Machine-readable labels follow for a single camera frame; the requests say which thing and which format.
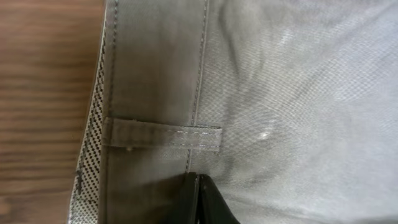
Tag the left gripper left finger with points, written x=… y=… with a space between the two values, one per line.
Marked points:
x=184 y=208

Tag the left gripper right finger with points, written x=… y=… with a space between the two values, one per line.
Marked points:
x=212 y=208

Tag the grey shorts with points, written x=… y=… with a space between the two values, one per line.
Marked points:
x=289 y=106

